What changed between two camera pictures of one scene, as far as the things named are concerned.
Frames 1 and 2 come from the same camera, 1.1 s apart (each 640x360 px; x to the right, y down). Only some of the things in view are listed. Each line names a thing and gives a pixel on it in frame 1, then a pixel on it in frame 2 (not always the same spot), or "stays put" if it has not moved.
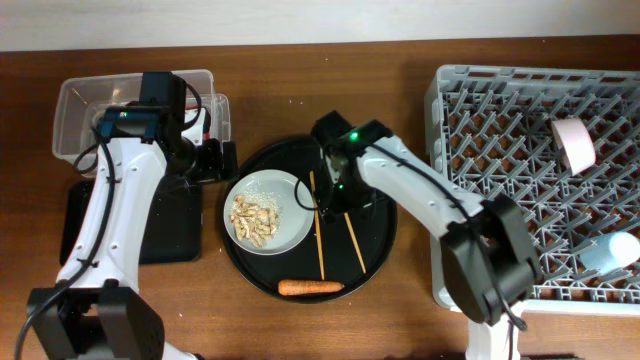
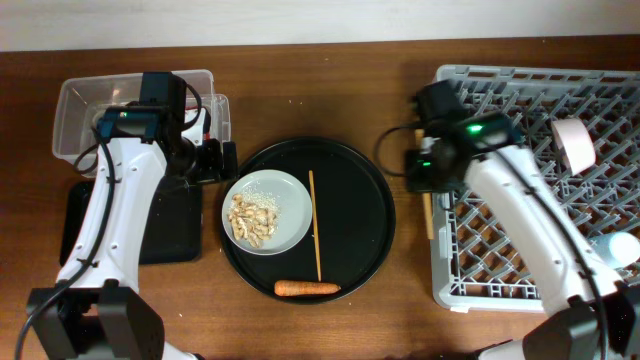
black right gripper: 333,198 → 412,180
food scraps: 256,216 stays put
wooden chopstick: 354,238 → 427,198
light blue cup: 607,253 stays put
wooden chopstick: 317,223 stays put
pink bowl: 576,144 stays put
